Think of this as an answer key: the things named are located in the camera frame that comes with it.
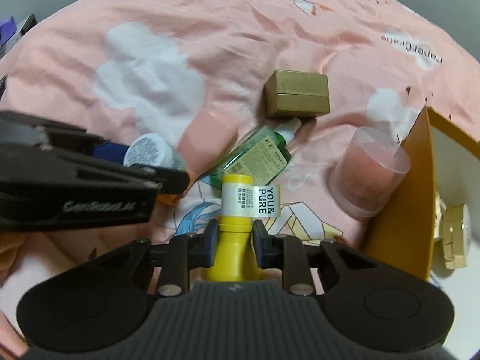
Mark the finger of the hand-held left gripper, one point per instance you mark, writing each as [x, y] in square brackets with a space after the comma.
[168, 182]
[110, 152]

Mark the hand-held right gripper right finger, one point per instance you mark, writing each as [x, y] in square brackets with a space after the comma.
[260, 245]

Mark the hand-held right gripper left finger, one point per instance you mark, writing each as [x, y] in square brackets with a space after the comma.
[210, 245]

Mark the yellow bottle with white label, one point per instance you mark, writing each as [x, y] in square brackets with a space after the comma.
[232, 255]

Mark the clear jar with white label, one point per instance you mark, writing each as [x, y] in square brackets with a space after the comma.
[146, 150]

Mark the orange cardboard box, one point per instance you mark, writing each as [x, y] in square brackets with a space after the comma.
[405, 202]

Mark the round gold compact case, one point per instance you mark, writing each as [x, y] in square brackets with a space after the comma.
[455, 236]

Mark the person's left forearm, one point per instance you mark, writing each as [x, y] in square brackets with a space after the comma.
[9, 251]

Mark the pink bottle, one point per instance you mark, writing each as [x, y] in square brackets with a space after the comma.
[208, 138]

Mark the pink printed blanket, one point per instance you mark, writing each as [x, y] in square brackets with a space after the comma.
[150, 82]

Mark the green glass bottle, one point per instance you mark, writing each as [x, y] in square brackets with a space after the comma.
[255, 157]

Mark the clear container with pink sponge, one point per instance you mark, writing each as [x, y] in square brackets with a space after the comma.
[367, 172]

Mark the grey box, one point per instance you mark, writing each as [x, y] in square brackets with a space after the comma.
[27, 24]

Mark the small brown cardboard box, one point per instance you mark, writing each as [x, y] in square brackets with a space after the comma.
[296, 93]

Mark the purple box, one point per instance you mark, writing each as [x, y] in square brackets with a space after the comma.
[8, 32]

